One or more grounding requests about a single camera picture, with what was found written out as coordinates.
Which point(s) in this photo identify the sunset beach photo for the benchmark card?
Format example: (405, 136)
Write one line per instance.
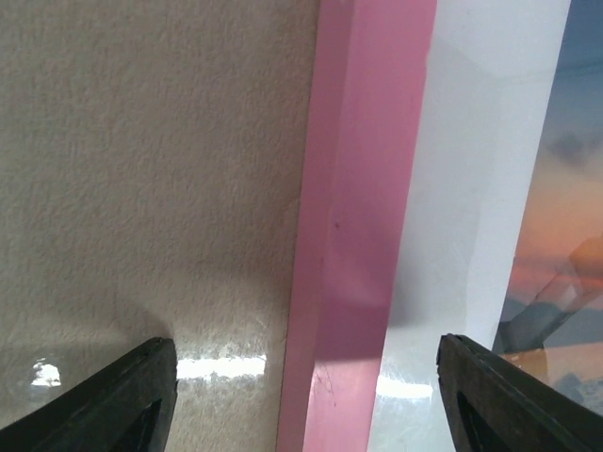
(551, 321)

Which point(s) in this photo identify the pink picture frame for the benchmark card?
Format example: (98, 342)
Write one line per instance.
(423, 128)

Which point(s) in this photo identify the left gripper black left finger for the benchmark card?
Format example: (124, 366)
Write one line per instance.
(126, 406)

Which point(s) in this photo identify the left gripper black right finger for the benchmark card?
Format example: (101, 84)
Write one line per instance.
(491, 405)

